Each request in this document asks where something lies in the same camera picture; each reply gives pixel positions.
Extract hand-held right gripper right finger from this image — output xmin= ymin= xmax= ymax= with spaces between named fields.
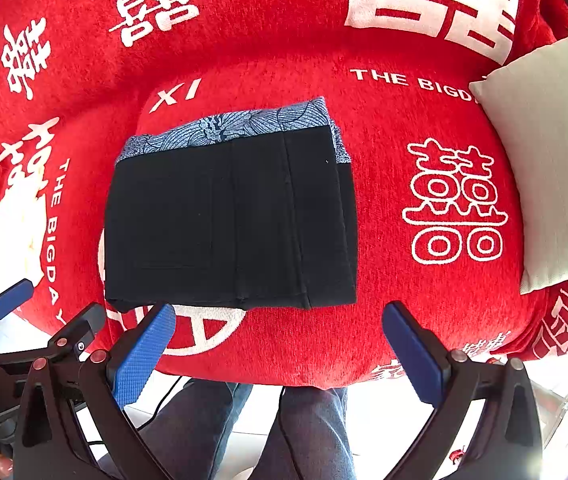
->
xmin=382 ymin=301 xmax=545 ymax=480

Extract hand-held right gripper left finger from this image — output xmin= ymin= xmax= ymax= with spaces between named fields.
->
xmin=13 ymin=302 xmax=177 ymax=480

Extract black pants with patterned waistband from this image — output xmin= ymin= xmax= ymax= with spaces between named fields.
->
xmin=103 ymin=96 xmax=359 ymax=313

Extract red printed blanket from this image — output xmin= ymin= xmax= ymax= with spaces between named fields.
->
xmin=0 ymin=0 xmax=568 ymax=391

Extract person's blue jeans legs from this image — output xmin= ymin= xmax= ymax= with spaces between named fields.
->
xmin=151 ymin=380 xmax=355 ymax=480

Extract light grey cushion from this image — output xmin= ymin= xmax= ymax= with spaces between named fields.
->
xmin=468 ymin=29 xmax=568 ymax=296

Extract black cable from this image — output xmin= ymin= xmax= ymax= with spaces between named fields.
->
xmin=78 ymin=374 xmax=187 ymax=453

